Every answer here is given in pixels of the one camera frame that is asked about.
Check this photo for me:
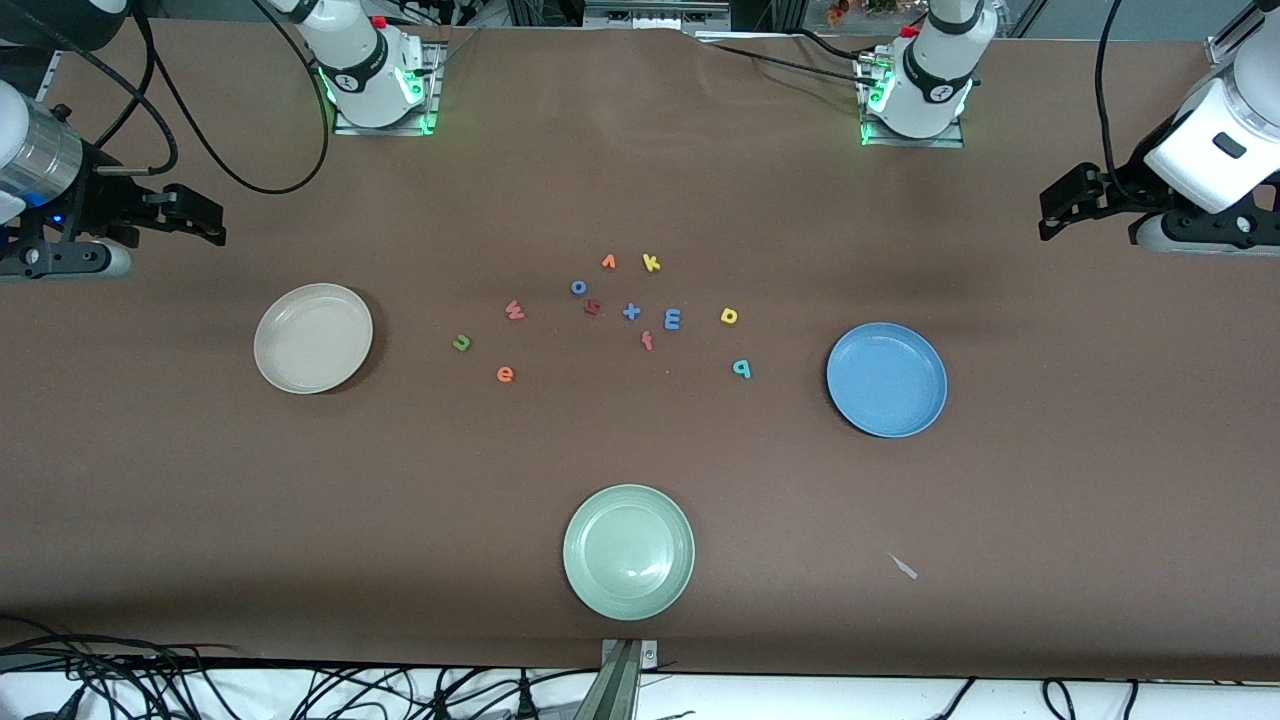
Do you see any beige brown plate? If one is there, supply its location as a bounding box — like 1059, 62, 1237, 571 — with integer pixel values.
253, 283, 375, 395

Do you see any blue plate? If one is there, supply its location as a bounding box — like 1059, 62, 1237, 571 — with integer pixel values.
826, 322, 949, 439

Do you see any grey metal box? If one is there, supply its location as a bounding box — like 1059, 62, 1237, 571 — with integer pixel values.
583, 0, 731, 31

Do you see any pale green plate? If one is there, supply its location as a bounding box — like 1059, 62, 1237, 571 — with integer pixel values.
562, 484, 696, 621

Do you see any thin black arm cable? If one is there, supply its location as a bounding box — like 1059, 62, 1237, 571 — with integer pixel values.
20, 0, 181, 179

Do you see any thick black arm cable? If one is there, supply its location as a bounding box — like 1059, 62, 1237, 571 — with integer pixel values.
1094, 0, 1127, 196
140, 0, 333, 196

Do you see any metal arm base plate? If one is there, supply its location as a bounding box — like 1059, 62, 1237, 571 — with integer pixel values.
333, 45, 444, 136
858, 55, 966, 149

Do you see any grey metal bracket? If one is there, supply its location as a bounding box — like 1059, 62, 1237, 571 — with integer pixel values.
600, 638, 659, 720

